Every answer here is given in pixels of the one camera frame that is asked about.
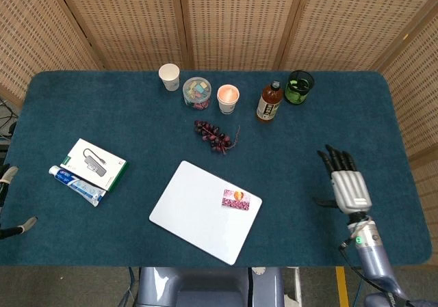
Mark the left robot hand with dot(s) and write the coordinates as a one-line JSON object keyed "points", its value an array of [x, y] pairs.
{"points": [[10, 173]]}

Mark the pink marbled rectangular block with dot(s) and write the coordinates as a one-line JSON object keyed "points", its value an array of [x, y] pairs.
{"points": [[231, 204]]}

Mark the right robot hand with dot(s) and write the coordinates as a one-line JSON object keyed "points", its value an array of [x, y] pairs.
{"points": [[350, 190]]}

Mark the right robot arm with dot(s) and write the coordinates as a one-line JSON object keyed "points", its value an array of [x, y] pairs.
{"points": [[371, 252]]}

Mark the tea bottle with black cap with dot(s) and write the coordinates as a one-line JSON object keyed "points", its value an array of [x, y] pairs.
{"points": [[269, 105]]}

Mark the blue white toothpaste tube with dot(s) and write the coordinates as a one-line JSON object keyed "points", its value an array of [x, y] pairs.
{"points": [[77, 185]]}

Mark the white table leg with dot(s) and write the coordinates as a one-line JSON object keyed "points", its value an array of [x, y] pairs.
{"points": [[296, 286]]}

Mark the bunch of purple grapes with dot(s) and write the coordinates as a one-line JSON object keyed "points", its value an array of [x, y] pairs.
{"points": [[212, 136]]}

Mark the white board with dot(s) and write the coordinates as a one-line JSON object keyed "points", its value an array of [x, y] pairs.
{"points": [[195, 214]]}

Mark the small orange disc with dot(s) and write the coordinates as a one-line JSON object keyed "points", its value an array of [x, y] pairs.
{"points": [[239, 195]]}

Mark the paper cup with orange inside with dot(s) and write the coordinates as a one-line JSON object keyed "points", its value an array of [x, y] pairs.
{"points": [[228, 96]]}

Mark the white green usb hub box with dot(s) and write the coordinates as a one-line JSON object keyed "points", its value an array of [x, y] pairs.
{"points": [[94, 163]]}

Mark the grey blue robot torso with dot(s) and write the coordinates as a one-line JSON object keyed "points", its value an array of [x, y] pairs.
{"points": [[205, 286]]}

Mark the black mesh pen holder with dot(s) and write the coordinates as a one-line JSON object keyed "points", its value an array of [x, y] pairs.
{"points": [[298, 88]]}

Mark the empty white paper cup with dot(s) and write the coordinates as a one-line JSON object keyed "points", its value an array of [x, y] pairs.
{"points": [[170, 76]]}

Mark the woven wooden folding screen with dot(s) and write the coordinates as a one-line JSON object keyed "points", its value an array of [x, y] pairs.
{"points": [[239, 20]]}

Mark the blue table cloth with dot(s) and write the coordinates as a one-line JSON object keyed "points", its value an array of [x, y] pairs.
{"points": [[291, 149]]}

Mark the clear jar of binder clips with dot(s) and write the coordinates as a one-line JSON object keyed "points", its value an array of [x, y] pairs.
{"points": [[196, 91]]}

